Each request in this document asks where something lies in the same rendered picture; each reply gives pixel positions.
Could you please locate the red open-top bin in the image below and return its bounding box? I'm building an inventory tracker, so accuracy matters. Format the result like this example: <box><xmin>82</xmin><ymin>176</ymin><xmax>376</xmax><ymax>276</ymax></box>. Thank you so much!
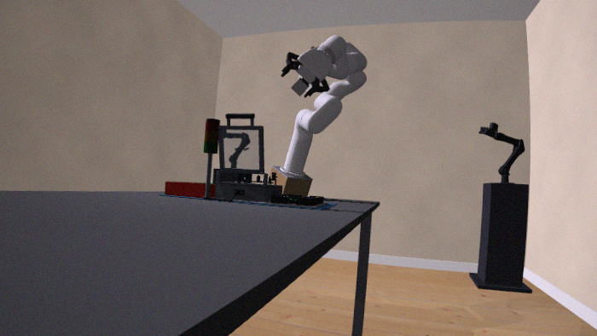
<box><xmin>165</xmin><ymin>182</ymin><xmax>215</xmax><ymax>198</ymax></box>

